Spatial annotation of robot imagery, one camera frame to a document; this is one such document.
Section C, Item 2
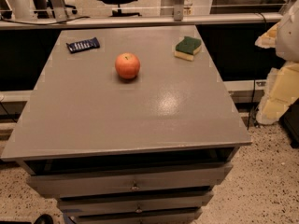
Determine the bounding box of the black cable on rail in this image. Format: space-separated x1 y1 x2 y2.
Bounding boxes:
0 15 92 26

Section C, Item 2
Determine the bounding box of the red orange apple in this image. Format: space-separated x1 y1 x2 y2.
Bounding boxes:
115 53 140 79

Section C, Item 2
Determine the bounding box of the green and yellow sponge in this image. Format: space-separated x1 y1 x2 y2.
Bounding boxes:
174 36 202 62

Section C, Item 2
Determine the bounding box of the black hanging cable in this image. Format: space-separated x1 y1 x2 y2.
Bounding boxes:
247 12 268 131

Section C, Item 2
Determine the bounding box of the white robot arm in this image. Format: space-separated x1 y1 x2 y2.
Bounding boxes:
276 0 299 62

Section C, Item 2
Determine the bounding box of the dark blue snack wrapper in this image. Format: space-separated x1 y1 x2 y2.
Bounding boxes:
66 37 100 53

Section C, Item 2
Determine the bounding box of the middle grey drawer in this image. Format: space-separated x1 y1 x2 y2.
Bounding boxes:
59 190 213 217

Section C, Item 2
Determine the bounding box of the yellow foam padding block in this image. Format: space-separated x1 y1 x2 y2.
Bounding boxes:
256 62 299 125

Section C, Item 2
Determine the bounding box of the grey metal post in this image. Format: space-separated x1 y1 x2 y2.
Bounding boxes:
173 0 184 21

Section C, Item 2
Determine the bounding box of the grey drawer cabinet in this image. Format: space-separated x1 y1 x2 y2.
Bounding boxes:
0 25 253 224

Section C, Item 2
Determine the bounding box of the bottom grey drawer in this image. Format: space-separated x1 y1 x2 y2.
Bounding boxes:
76 207 202 224

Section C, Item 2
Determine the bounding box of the grey metal rail beam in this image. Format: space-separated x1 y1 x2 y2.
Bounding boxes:
0 13 282 30

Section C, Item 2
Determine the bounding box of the grey drawer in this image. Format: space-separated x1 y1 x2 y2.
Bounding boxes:
76 207 202 224
28 162 233 198
59 190 213 217

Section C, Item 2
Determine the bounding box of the top grey drawer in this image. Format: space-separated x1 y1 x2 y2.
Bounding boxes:
28 162 233 198

